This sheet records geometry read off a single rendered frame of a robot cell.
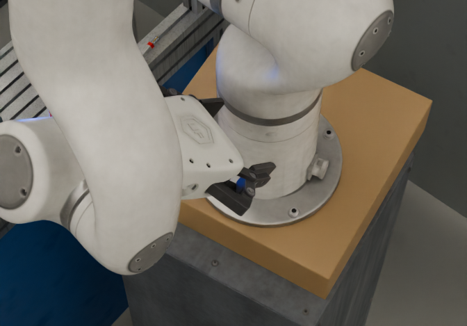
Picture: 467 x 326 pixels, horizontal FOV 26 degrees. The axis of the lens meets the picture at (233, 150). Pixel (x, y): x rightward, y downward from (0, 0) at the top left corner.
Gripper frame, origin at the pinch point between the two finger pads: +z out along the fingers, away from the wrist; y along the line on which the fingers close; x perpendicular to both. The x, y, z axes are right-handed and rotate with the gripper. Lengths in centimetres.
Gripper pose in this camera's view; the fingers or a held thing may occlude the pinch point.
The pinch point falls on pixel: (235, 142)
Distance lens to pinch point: 106.4
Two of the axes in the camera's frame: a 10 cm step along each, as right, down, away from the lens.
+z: 5.8, -0.9, 8.1
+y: -5.8, -7.4, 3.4
